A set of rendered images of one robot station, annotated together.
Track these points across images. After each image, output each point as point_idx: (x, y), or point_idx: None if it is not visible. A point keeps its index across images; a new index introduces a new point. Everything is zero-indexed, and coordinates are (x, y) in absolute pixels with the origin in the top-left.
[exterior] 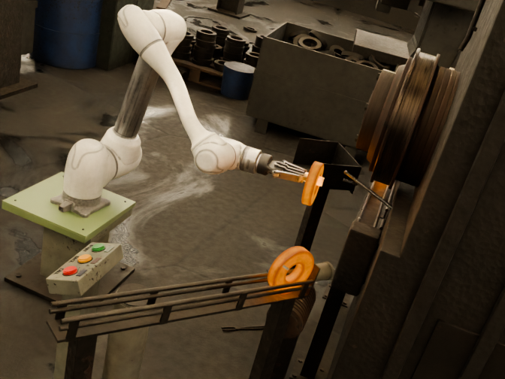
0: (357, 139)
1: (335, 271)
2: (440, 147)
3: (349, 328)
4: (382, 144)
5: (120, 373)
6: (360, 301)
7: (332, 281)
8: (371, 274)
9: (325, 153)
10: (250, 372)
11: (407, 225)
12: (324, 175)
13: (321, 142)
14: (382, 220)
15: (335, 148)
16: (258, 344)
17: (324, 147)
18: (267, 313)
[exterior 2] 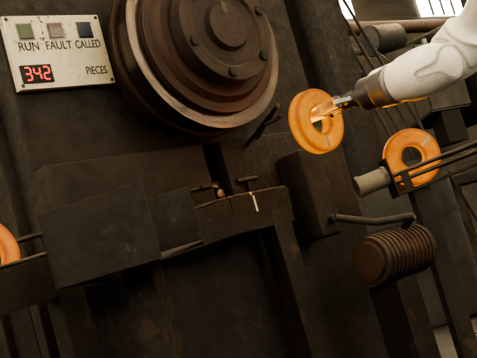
0: (269, 54)
1: (336, 209)
2: (272, 31)
3: (351, 244)
4: (275, 45)
5: None
6: (351, 188)
7: (340, 223)
8: (343, 152)
9: (74, 242)
10: (468, 311)
11: (286, 123)
12: (179, 218)
13: (84, 205)
14: (241, 179)
15: (46, 231)
16: (453, 266)
17: (76, 223)
18: (434, 238)
